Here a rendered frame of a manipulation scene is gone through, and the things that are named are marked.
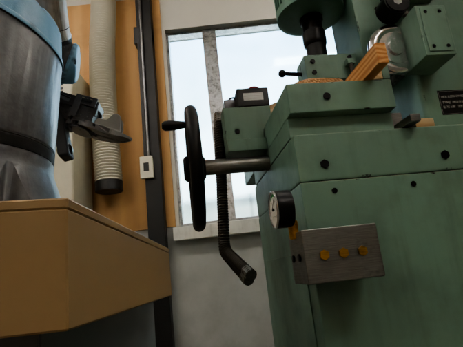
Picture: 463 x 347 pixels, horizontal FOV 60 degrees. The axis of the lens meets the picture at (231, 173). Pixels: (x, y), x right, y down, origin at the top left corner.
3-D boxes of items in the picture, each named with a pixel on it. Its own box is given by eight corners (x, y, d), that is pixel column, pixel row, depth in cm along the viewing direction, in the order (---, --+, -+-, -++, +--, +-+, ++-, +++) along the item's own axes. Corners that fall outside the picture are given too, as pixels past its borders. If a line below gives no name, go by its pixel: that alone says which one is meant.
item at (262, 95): (222, 127, 109) (220, 108, 111) (260, 124, 111) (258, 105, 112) (226, 107, 97) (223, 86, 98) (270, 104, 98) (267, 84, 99)
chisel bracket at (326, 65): (300, 98, 103) (295, 69, 105) (352, 96, 105) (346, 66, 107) (309, 85, 96) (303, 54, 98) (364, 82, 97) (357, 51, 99)
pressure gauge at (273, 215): (272, 242, 66) (266, 195, 68) (294, 240, 67) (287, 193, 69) (280, 239, 60) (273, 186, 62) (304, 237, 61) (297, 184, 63)
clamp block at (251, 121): (221, 159, 108) (218, 129, 111) (269, 155, 110) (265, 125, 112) (226, 142, 94) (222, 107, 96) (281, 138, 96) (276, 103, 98)
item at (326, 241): (293, 284, 66) (286, 235, 68) (363, 275, 67) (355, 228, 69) (307, 285, 58) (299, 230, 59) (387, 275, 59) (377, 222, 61)
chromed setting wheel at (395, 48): (370, 78, 90) (359, 30, 93) (421, 76, 91) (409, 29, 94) (376, 72, 87) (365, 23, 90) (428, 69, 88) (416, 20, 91)
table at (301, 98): (216, 188, 130) (214, 170, 131) (306, 180, 134) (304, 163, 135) (239, 116, 71) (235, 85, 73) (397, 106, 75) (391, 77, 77)
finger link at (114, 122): (136, 117, 95) (98, 107, 95) (127, 139, 94) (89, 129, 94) (137, 122, 98) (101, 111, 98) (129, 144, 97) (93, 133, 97)
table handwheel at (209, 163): (187, 213, 73) (189, 244, 100) (293, 203, 75) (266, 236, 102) (176, 79, 83) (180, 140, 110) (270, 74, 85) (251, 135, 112)
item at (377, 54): (291, 161, 130) (289, 149, 131) (297, 160, 130) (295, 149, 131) (378, 62, 70) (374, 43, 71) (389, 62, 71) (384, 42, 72)
